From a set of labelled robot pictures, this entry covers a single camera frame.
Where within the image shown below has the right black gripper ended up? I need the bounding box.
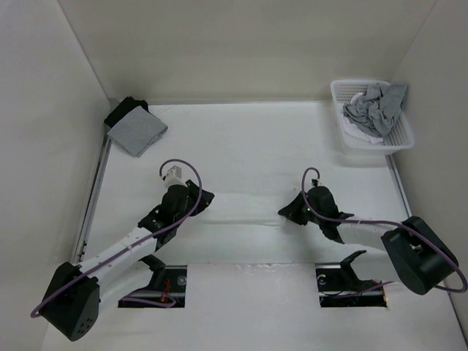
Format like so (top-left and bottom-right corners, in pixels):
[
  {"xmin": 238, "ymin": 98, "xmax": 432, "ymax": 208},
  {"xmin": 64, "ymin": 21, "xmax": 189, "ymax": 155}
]
[{"xmin": 278, "ymin": 191, "xmax": 324, "ymax": 226}]

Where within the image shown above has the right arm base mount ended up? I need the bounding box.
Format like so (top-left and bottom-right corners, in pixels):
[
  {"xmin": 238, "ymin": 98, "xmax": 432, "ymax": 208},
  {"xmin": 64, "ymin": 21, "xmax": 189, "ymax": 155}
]
[{"xmin": 315, "ymin": 250, "xmax": 387, "ymax": 308}]

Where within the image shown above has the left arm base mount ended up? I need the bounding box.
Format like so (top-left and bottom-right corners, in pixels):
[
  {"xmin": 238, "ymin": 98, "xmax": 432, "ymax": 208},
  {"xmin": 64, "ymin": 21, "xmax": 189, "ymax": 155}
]
[{"xmin": 118, "ymin": 255, "xmax": 188, "ymax": 309}]

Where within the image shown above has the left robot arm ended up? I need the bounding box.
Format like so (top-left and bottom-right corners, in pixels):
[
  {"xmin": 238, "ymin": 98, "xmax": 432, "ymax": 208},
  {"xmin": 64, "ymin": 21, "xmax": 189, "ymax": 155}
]
[{"xmin": 32, "ymin": 180, "xmax": 215, "ymax": 341}]

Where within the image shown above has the white garment in basket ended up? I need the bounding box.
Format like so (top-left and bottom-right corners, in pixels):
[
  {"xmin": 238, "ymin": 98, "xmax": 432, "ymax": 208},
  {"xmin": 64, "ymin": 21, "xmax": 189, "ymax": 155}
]
[{"xmin": 342, "ymin": 94, "xmax": 388, "ymax": 144}]

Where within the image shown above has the grey crumpled tank top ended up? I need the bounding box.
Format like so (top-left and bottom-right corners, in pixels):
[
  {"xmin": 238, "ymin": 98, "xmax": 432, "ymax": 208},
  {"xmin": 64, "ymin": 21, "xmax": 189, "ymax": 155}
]
[{"xmin": 343, "ymin": 83, "xmax": 408, "ymax": 137}]

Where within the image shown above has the white plastic basket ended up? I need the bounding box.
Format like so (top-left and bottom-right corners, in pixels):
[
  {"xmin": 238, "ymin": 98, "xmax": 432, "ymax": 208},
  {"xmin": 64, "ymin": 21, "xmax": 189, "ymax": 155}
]
[{"xmin": 330, "ymin": 79, "xmax": 415, "ymax": 156}]

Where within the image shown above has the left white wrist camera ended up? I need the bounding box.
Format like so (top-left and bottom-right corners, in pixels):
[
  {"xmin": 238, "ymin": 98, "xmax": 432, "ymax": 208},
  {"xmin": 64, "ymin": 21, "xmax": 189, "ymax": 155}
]
[{"xmin": 162, "ymin": 165, "xmax": 186, "ymax": 189}]

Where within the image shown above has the white tank top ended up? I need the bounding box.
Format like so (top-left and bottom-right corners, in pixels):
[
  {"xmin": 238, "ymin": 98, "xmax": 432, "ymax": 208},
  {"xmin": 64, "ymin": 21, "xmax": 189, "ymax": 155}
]
[{"xmin": 197, "ymin": 193, "xmax": 284, "ymax": 227}]

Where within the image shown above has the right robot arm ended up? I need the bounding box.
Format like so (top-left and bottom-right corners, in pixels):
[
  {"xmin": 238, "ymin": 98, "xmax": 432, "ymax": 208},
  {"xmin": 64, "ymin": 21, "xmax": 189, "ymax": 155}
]
[{"xmin": 278, "ymin": 185, "xmax": 467, "ymax": 295}]

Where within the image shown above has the folded grey tank top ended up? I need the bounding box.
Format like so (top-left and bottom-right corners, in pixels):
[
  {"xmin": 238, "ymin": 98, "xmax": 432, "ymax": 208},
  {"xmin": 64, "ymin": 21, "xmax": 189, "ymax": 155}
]
[{"xmin": 107, "ymin": 107, "xmax": 168, "ymax": 158}]

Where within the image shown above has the left metal table rail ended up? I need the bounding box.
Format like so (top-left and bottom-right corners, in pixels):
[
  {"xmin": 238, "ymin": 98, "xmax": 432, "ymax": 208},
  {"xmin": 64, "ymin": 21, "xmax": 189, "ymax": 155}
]
[{"xmin": 71, "ymin": 135, "xmax": 112, "ymax": 263}]

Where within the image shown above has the folded black tank top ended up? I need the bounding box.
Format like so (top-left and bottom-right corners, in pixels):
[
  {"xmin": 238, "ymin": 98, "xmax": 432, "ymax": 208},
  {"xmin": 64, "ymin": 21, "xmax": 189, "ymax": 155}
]
[{"xmin": 104, "ymin": 97, "xmax": 149, "ymax": 129}]

